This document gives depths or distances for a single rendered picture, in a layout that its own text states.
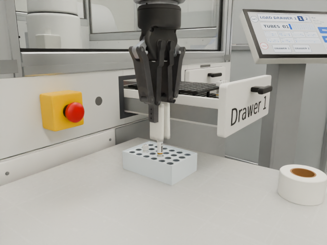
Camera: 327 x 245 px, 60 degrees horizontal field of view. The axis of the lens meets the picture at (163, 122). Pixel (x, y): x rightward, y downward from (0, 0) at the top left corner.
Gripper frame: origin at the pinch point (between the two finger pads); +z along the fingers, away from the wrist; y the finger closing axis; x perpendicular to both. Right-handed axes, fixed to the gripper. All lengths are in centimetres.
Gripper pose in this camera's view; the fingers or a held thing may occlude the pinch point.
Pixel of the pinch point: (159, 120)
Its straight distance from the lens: 53.3
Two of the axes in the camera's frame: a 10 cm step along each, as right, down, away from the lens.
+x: -7.7, -1.5, 6.2
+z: 0.0, 9.7, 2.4
